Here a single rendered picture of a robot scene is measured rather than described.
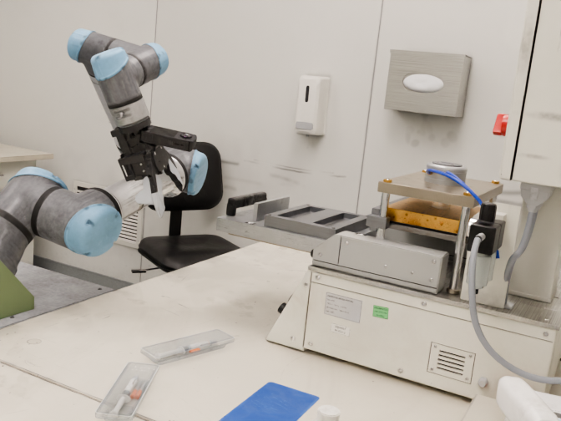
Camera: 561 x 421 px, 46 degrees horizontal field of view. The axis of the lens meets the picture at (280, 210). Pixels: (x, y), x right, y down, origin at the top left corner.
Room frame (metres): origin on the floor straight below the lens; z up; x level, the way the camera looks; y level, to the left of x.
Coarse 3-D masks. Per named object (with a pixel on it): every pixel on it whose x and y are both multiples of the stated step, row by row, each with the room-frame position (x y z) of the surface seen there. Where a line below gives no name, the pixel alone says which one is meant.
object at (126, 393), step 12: (132, 372) 1.05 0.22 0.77; (144, 372) 1.05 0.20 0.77; (120, 384) 1.00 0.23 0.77; (132, 384) 1.00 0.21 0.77; (144, 384) 1.01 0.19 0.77; (108, 396) 0.96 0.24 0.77; (120, 396) 0.96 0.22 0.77; (132, 396) 0.96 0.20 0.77; (108, 408) 0.92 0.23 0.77; (120, 408) 0.92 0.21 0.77; (132, 408) 0.92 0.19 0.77
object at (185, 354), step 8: (232, 336) 1.25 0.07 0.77; (216, 344) 1.21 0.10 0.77; (224, 344) 1.22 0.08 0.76; (144, 352) 1.14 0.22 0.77; (184, 352) 1.15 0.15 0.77; (192, 352) 1.17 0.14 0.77; (200, 352) 1.19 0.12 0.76; (208, 352) 1.21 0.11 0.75; (152, 360) 1.14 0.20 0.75; (160, 360) 1.12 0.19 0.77; (168, 360) 1.14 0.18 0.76; (176, 360) 1.15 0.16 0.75
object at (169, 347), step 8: (192, 336) 1.23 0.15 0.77; (200, 336) 1.23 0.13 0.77; (208, 336) 1.24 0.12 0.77; (216, 336) 1.24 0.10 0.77; (224, 336) 1.24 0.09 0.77; (160, 344) 1.17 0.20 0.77; (168, 344) 1.18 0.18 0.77; (176, 344) 1.18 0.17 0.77; (184, 344) 1.18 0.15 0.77; (192, 344) 1.19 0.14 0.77; (200, 344) 1.19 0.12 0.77; (208, 344) 1.20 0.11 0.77; (152, 352) 1.14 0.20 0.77; (160, 352) 1.14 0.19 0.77; (168, 352) 1.14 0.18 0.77; (176, 352) 1.15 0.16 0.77
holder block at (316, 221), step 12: (276, 216) 1.38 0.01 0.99; (288, 216) 1.44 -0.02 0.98; (300, 216) 1.48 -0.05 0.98; (312, 216) 1.42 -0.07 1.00; (324, 216) 1.43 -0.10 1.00; (336, 216) 1.47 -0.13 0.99; (348, 216) 1.50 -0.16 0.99; (360, 216) 1.47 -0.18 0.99; (276, 228) 1.37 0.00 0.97; (288, 228) 1.36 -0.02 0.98; (300, 228) 1.35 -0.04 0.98; (312, 228) 1.33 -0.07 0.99; (324, 228) 1.32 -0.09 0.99; (336, 228) 1.32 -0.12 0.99; (348, 228) 1.37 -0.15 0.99; (360, 228) 1.43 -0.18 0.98
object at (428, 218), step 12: (396, 204) 1.31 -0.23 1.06; (408, 204) 1.32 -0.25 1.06; (420, 204) 1.34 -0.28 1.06; (432, 204) 1.31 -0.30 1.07; (444, 204) 1.30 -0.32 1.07; (396, 216) 1.25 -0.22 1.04; (408, 216) 1.24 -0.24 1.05; (420, 216) 1.23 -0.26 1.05; (432, 216) 1.22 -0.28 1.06; (444, 216) 1.22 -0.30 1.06; (456, 216) 1.23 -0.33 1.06; (396, 228) 1.25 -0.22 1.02; (408, 228) 1.24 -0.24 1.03; (420, 228) 1.23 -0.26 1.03; (432, 228) 1.22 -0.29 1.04; (444, 228) 1.21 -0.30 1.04; (456, 228) 1.20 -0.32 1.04; (456, 240) 1.20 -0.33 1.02
